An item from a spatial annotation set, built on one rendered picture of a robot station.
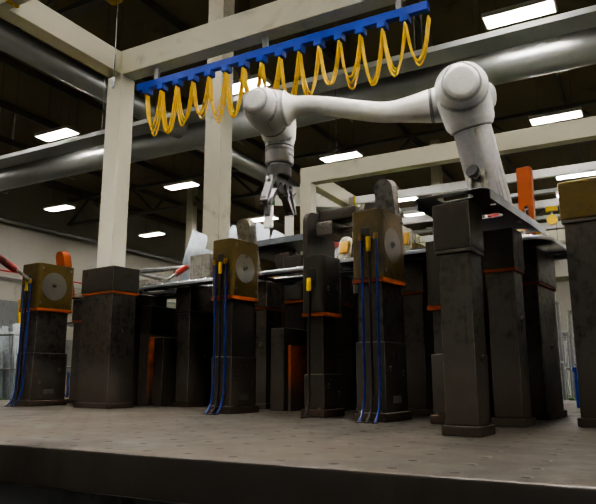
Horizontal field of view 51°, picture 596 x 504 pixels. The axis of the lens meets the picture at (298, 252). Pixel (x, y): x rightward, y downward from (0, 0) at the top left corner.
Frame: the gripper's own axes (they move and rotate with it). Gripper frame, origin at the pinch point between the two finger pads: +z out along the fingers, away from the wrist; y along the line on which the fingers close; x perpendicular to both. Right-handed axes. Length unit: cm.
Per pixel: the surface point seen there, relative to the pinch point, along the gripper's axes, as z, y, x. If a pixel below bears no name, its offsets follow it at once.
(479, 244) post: 28, -85, -74
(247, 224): 13, -54, -21
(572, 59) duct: -540, 1041, -71
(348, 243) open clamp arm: 12.8, -27.3, -33.3
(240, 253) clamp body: 20, -58, -22
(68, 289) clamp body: 21, -43, 40
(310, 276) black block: 26, -62, -40
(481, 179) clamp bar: 2, -31, -66
